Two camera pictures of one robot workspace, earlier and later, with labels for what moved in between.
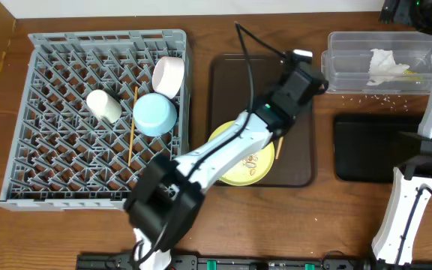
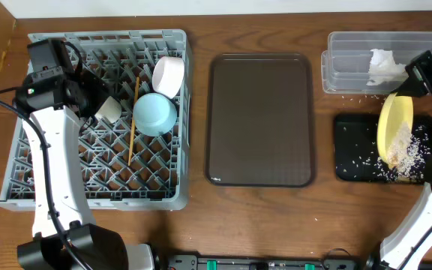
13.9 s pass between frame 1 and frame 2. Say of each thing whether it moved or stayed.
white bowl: stayed
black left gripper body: moved
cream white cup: stayed
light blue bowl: stayed
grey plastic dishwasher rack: stayed
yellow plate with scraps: moved
